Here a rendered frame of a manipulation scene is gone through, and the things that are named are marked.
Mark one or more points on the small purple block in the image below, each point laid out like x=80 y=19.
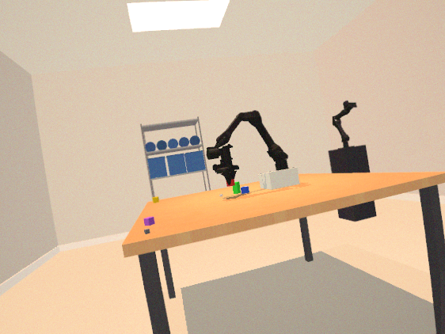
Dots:
x=149 y=221

